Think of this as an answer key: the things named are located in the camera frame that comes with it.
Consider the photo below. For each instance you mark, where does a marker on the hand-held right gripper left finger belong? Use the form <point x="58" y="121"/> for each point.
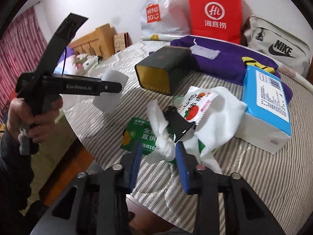
<point x="135" y="161"/>

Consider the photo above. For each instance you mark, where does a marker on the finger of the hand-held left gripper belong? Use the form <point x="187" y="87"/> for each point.
<point x="111" y="87"/>

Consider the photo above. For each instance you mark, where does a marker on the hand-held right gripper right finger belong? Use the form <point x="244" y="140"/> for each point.
<point x="182" y="166"/>

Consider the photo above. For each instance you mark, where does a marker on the white foam block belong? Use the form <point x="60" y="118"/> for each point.
<point x="110" y="102"/>

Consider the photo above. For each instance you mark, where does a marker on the green packet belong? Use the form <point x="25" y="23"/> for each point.
<point x="139" y="137"/>

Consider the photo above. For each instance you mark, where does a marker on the knotted white plastic bag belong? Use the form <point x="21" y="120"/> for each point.
<point x="227" y="107"/>

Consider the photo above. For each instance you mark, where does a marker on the blue tissue pack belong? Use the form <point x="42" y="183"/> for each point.
<point x="264" y="95"/>

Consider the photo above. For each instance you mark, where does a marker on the person's left forearm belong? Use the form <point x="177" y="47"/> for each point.
<point x="12" y="176"/>

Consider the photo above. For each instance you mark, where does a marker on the person's left hand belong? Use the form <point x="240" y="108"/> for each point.
<point x="16" y="117"/>

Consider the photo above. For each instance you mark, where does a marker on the white spotted plush toy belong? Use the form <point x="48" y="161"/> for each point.
<point x="88" y="62"/>

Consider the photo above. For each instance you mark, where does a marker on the purple plush toy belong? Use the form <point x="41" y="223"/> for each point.
<point x="70" y="52"/>

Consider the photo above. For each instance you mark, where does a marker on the black clip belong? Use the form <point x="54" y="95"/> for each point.
<point x="177" y="124"/>

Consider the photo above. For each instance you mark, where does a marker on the patterned brown box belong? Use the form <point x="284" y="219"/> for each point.
<point x="119" y="42"/>

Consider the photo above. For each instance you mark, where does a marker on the wooden headboard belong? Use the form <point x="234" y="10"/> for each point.
<point x="102" y="34"/>

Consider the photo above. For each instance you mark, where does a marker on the dark green tin box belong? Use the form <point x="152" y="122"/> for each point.
<point x="166" y="58"/>

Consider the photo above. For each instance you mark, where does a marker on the tomato print snack packet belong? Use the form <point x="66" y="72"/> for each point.
<point x="195" y="102"/>

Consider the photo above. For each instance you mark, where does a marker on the pink curtain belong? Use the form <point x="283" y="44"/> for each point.
<point x="24" y="44"/>

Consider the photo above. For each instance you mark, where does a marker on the white paper roll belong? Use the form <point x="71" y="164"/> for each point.
<point x="168" y="37"/>

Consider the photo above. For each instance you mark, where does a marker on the purple cloth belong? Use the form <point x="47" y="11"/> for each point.
<point x="220" y="63"/>

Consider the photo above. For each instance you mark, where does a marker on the red paper bag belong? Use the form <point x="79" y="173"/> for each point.
<point x="215" y="29"/>

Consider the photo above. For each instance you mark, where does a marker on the yellow and black item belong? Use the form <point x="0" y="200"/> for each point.
<point x="254" y="62"/>

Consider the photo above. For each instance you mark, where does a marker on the beige sling bag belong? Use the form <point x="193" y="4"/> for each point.
<point x="269" y="34"/>

